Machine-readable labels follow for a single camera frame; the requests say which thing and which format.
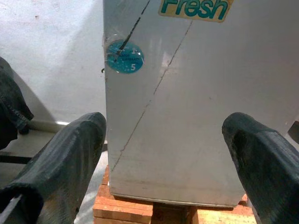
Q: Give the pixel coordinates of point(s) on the black bag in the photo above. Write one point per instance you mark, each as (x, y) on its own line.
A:
(11, 100)

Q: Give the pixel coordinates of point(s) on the red clay brick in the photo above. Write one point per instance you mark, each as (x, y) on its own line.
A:
(116, 221)
(121, 205)
(224, 215)

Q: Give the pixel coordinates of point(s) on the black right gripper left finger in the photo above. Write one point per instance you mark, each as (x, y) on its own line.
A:
(58, 168)

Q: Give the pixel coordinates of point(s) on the round blue sticker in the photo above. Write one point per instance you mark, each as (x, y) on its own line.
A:
(126, 60)

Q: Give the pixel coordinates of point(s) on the silver mini fridge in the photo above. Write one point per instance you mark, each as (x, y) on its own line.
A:
(187, 116)

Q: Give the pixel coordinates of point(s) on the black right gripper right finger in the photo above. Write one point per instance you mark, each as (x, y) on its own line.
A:
(268, 175)

